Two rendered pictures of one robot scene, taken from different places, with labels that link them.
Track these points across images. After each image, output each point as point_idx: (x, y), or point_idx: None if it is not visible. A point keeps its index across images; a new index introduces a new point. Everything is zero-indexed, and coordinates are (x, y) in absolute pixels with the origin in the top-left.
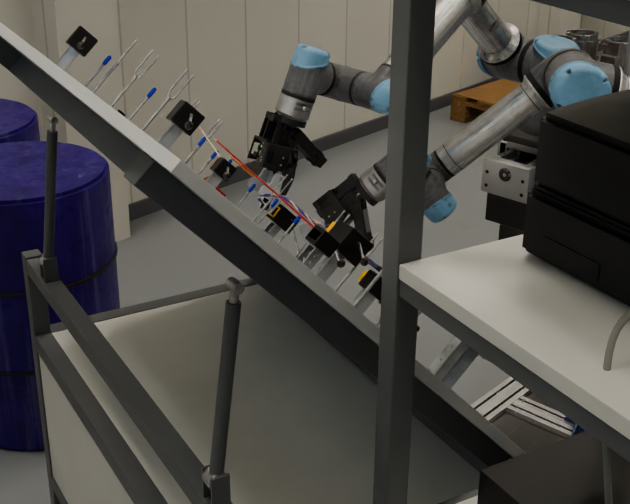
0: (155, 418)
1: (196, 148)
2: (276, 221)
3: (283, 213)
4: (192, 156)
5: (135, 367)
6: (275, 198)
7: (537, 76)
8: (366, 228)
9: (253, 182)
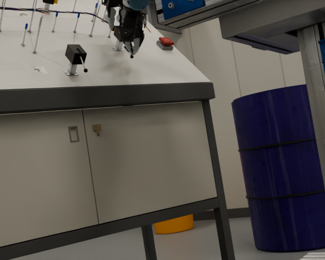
0: None
1: (75, 0)
2: (114, 34)
3: (116, 29)
4: (104, 12)
5: None
6: (96, 17)
7: None
8: (124, 25)
9: (117, 18)
